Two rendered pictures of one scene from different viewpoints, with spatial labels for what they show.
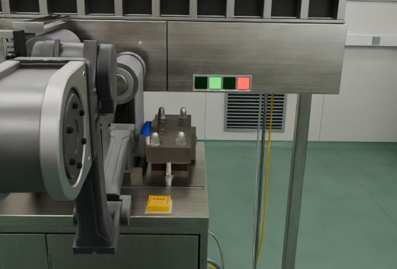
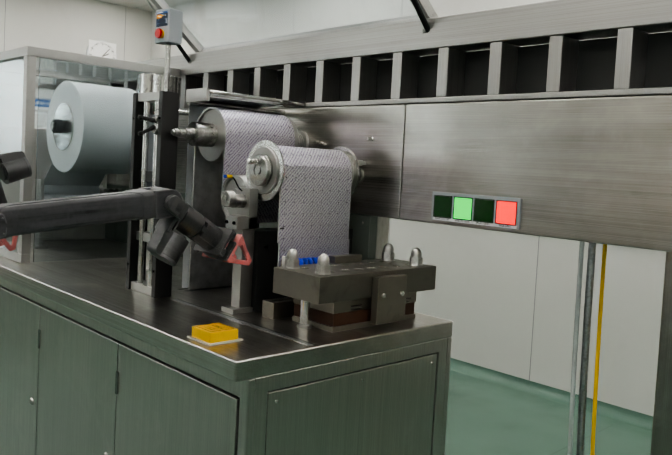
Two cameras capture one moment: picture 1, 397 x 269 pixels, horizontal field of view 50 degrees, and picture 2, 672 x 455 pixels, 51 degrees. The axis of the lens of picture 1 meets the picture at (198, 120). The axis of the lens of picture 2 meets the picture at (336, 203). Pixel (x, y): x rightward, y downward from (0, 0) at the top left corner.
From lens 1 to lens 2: 1.21 m
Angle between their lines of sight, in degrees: 49
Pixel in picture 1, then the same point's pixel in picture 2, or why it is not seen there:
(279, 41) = (572, 134)
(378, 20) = not seen: outside the picture
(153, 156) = (280, 284)
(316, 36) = (645, 122)
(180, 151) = (308, 280)
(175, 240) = (214, 397)
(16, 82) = not seen: outside the picture
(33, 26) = (199, 93)
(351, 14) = not seen: outside the picture
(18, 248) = (100, 355)
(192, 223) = (219, 367)
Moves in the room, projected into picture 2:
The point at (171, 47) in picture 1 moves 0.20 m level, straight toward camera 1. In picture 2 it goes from (408, 145) to (356, 140)
